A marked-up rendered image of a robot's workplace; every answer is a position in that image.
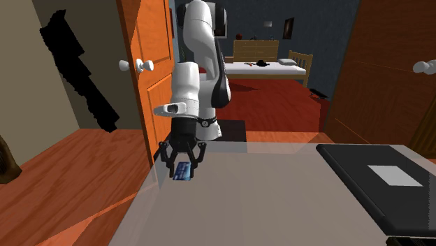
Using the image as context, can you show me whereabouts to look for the blue card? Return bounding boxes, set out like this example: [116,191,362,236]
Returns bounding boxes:
[172,161,193,182]

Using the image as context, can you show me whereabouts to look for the orange door with white knob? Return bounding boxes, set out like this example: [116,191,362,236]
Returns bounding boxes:
[115,0,177,168]

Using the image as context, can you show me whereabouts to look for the brown door with white knob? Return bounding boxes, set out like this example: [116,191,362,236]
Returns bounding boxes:
[322,0,436,159]

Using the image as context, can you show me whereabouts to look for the wooden bed with white mattress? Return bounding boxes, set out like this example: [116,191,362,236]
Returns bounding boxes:
[223,50,314,88]

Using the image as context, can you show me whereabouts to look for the dark framed wall picture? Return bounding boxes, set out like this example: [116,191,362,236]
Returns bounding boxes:
[282,17,295,41]

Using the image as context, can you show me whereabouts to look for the black book with grey label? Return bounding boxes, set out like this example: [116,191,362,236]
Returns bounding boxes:
[315,143,436,238]

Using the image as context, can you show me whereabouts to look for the light wooden chest of drawers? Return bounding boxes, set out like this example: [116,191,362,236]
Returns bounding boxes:
[233,21,279,63]

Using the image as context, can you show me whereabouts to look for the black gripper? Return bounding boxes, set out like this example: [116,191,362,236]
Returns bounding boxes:
[157,117,208,179]

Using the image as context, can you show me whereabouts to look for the dark robot stand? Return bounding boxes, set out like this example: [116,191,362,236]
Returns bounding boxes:
[215,119,247,143]

